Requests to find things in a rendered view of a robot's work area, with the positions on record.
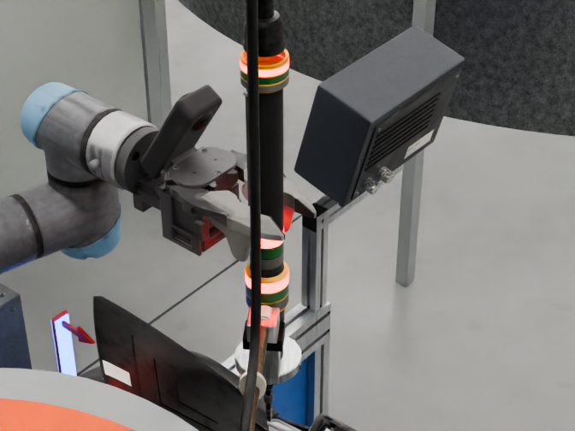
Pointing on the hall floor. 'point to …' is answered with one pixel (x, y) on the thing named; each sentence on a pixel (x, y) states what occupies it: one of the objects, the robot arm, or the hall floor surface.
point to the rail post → (317, 382)
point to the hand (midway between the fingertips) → (288, 215)
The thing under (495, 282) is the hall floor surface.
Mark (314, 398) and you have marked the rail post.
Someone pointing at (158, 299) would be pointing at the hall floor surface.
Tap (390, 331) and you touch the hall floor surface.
